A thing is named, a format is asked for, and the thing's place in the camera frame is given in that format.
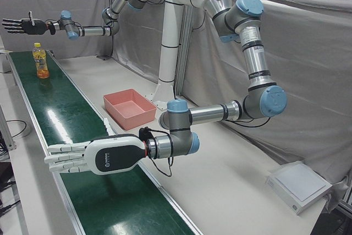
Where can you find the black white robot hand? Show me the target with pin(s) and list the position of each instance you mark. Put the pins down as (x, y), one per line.
(34, 27)
(115, 152)

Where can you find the orange iced tea bottle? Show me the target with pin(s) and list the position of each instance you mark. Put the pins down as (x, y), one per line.
(41, 64)

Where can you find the grey UR5e robot arm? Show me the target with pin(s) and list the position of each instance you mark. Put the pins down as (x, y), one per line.
(255, 53)
(93, 30)

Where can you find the pink plastic basket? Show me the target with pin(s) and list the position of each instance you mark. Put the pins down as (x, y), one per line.
(129, 108)

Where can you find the green conveyor belt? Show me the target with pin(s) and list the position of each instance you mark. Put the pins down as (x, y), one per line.
(68, 103)

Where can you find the aluminium profile leg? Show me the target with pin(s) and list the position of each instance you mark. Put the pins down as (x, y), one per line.
(6, 133)

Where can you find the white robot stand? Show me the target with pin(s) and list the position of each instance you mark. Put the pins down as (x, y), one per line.
(170, 39)

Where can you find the white flat box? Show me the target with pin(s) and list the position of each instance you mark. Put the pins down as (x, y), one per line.
(298, 184)

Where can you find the grey fabric backdrop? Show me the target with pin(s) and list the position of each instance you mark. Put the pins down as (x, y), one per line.
(302, 67)

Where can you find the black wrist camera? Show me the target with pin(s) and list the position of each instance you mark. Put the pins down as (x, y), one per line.
(144, 134)
(52, 30)

